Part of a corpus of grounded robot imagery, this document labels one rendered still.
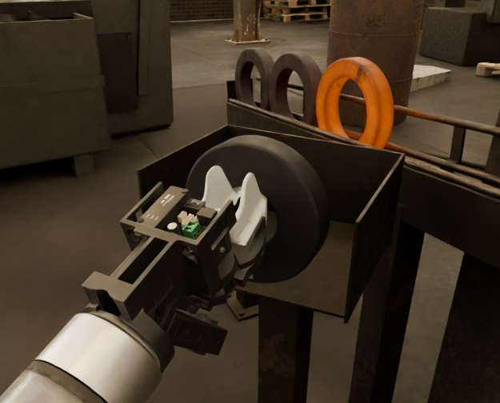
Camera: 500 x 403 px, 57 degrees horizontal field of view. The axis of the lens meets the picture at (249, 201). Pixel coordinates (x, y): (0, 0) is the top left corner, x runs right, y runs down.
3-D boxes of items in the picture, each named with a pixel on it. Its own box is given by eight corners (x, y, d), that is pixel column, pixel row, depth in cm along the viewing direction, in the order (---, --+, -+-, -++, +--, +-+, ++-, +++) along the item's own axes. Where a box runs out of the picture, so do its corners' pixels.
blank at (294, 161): (193, 128, 49) (174, 136, 47) (333, 139, 42) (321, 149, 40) (206, 255, 55) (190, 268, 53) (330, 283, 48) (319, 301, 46)
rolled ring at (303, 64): (313, 51, 86) (327, 50, 88) (266, 52, 102) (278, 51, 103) (314, 148, 92) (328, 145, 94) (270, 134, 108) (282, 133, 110)
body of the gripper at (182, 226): (241, 194, 35) (146, 316, 27) (254, 269, 41) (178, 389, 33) (161, 176, 38) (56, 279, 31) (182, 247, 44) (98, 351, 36)
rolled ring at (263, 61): (266, 48, 101) (280, 47, 103) (232, 46, 117) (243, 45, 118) (270, 131, 108) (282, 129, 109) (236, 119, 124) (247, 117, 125)
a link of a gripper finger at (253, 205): (283, 148, 43) (235, 209, 37) (287, 197, 46) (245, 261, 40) (254, 143, 44) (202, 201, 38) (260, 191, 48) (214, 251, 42)
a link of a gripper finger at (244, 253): (278, 220, 42) (232, 291, 36) (280, 232, 43) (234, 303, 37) (234, 208, 44) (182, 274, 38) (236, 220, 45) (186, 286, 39)
